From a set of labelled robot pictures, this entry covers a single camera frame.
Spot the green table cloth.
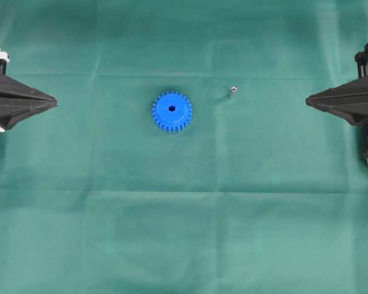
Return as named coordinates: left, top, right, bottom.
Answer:
left=0, top=1, right=368, bottom=293

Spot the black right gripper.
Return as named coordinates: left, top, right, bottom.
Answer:
left=305, top=43, right=368, bottom=166

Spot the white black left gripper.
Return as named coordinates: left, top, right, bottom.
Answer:
left=0, top=47, right=57, bottom=133

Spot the blue plastic gear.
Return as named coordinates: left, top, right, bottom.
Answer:
left=151, top=91, right=193, bottom=132

